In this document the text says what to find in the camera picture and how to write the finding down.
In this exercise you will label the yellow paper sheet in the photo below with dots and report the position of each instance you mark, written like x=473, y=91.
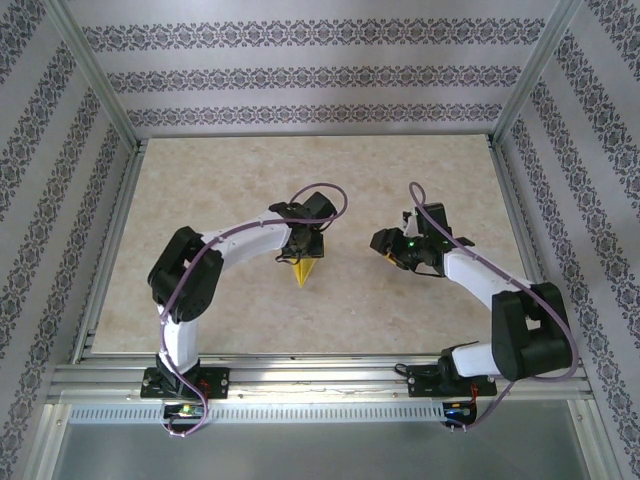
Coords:
x=304, y=272

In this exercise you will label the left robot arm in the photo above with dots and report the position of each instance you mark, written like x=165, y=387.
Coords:
x=185, y=280

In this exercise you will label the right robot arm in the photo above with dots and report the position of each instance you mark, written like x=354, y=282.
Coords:
x=530, y=330

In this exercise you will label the small circuit board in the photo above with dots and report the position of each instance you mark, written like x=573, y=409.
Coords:
x=459, y=410
x=184, y=411

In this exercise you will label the grey metal panel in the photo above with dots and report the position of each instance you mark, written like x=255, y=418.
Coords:
x=320, y=455

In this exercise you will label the aluminium side rail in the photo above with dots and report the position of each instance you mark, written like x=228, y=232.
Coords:
x=107, y=250
x=530, y=200

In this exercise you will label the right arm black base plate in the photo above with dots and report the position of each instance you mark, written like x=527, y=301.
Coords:
x=420, y=382

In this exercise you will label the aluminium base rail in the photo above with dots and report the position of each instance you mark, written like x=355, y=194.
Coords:
x=320, y=380

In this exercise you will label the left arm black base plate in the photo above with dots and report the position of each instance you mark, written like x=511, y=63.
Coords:
x=215, y=382

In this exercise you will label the aluminium corner post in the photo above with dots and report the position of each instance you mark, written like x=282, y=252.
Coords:
x=540, y=70
x=90, y=70

